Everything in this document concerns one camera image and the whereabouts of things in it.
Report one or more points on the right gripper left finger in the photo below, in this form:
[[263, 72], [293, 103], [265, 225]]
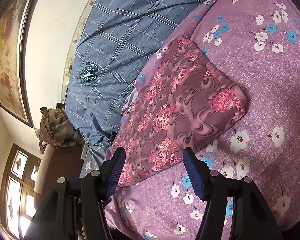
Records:
[[83, 198]]

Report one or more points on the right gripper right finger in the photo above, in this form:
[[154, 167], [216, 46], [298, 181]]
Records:
[[251, 216]]

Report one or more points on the pink floral patterned cloth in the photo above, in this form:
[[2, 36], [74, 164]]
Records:
[[188, 103]]

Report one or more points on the wooden framed window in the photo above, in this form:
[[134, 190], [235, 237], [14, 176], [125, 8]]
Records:
[[17, 191]]

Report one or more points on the grey star patterned pillow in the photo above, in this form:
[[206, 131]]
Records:
[[94, 158]]

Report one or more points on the brown floral bundled cloth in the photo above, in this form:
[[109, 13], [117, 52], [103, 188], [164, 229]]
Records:
[[57, 130]]

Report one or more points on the purple floral bed sheet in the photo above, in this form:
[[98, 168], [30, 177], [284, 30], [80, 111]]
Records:
[[261, 52]]

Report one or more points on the blue plaid quilt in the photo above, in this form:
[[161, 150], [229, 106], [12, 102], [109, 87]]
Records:
[[118, 39]]

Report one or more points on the framed wall painting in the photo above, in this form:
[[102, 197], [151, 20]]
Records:
[[13, 97]]

